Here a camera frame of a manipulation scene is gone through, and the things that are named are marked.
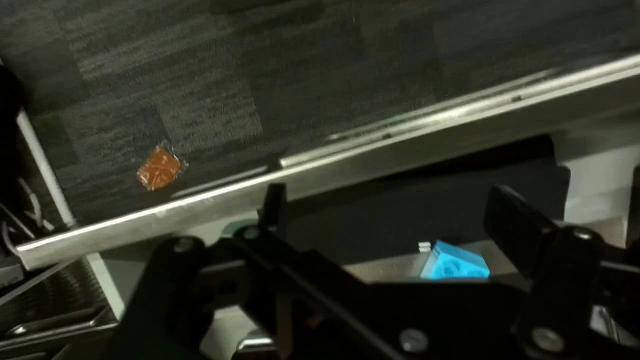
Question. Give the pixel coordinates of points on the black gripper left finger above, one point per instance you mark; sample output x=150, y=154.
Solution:
x=187, y=283

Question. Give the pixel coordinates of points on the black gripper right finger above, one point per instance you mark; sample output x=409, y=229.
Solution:
x=570, y=271

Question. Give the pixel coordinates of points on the blue wedge object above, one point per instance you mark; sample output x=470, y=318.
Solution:
x=450, y=262

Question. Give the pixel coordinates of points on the orange plastic wrapper on floor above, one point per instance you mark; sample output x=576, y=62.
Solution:
x=160, y=168

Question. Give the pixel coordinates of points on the white metal frame leg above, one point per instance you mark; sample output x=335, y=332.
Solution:
x=95, y=260

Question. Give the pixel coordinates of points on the metal drawer slide rail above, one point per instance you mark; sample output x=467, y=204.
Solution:
x=495, y=117

